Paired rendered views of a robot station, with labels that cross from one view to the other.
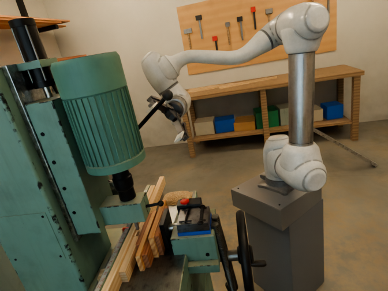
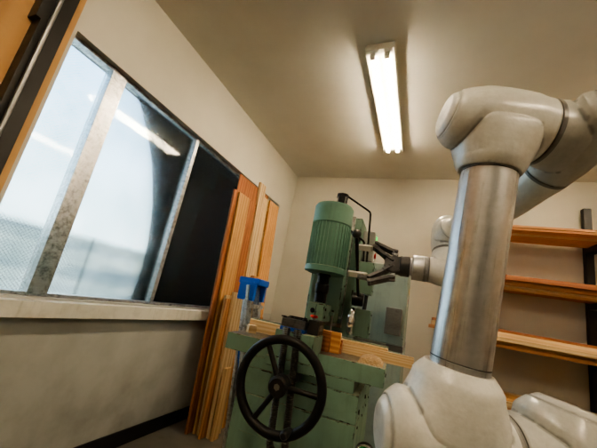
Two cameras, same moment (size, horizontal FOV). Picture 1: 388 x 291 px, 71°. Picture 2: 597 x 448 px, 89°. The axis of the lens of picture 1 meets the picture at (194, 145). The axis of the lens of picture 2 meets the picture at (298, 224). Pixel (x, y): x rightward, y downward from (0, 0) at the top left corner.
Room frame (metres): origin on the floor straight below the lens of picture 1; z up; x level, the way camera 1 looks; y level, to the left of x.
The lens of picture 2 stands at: (0.86, -1.10, 1.06)
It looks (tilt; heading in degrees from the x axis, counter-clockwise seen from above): 14 degrees up; 101
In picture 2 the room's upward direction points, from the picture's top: 11 degrees clockwise
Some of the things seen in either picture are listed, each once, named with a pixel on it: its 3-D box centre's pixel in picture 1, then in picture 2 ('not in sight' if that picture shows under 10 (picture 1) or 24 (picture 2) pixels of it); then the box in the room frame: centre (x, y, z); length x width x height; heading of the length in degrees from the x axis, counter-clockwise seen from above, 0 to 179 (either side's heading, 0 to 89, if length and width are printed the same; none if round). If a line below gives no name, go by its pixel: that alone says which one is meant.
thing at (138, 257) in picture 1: (149, 237); not in sight; (0.73, 0.20, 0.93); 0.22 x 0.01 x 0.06; 171
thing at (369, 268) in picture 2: not in sight; (365, 278); (0.95, 0.42, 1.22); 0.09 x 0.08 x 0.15; 81
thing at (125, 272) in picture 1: (148, 216); (339, 346); (0.87, 0.22, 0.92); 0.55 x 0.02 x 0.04; 171
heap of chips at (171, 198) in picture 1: (176, 196); (371, 358); (0.99, 0.11, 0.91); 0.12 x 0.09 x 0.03; 81
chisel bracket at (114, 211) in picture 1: (126, 209); (319, 314); (0.77, 0.26, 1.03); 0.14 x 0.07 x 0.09; 81
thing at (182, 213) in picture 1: (193, 214); (303, 324); (0.73, 0.04, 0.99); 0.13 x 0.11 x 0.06; 171
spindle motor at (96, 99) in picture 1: (102, 114); (330, 239); (0.76, 0.24, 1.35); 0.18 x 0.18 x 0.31
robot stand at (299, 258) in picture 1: (285, 243); not in sight; (1.26, -0.42, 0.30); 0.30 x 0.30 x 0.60; 32
